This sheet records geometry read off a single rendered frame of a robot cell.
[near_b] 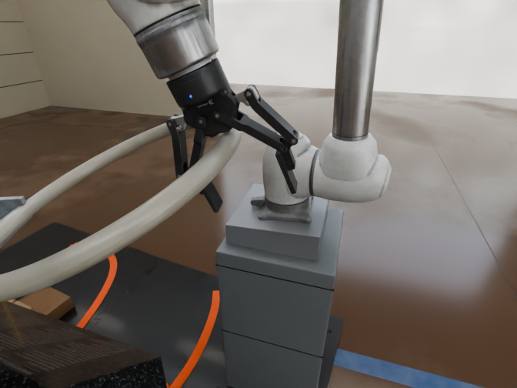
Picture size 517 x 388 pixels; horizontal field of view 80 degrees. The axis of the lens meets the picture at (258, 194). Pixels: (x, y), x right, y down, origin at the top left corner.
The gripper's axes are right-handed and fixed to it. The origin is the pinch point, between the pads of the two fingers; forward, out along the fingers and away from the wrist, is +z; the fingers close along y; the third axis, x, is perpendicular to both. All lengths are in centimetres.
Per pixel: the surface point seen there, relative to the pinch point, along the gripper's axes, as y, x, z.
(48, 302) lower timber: 163, -45, 62
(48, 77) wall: 510, -498, -79
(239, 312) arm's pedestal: 39, -27, 63
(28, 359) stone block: 59, 15, 18
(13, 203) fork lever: 46.3, 1.0, -11.5
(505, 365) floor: -56, -56, 162
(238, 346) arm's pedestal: 47, -25, 81
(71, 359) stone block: 56, 11, 25
